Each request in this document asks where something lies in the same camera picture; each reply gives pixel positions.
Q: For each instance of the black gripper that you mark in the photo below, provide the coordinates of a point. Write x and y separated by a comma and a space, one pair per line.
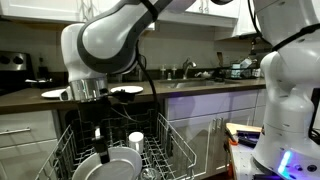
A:
93, 113

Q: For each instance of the white ceramic plate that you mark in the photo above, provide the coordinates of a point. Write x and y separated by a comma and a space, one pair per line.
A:
128, 89
120, 166
51, 93

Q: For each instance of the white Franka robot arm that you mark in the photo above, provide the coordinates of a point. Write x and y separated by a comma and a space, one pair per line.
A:
106, 43

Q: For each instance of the black counter dish rack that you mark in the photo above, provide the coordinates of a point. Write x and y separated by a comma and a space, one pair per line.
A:
243, 70

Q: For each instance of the white mug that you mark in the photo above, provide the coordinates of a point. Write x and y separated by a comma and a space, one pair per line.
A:
136, 141

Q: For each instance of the clear drinking glass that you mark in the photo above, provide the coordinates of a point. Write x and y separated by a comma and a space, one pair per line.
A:
150, 174

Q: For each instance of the clear soap bottle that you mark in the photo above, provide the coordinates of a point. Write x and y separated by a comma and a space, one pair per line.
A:
163, 72
174, 72

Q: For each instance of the white lower cabinet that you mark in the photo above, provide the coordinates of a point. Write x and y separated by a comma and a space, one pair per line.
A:
200, 110

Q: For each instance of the steel kitchen sink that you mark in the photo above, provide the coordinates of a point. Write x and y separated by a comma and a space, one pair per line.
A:
190, 84

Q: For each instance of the chrome kitchen faucet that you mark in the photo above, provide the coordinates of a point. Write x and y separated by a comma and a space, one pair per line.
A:
186, 66

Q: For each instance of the small white sink item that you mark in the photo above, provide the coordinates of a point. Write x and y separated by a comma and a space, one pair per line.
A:
203, 74

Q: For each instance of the orange black clamp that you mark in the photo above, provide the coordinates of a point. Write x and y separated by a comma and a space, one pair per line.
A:
231, 136

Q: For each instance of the metal robot table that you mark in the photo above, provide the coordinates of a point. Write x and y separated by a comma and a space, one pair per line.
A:
240, 160

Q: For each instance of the light wooden board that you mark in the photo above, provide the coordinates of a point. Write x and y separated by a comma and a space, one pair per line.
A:
243, 127

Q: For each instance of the white upper cabinets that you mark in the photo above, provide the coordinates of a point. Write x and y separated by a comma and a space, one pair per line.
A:
33, 8

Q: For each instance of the black flat box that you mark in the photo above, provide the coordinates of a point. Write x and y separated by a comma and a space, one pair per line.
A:
250, 137

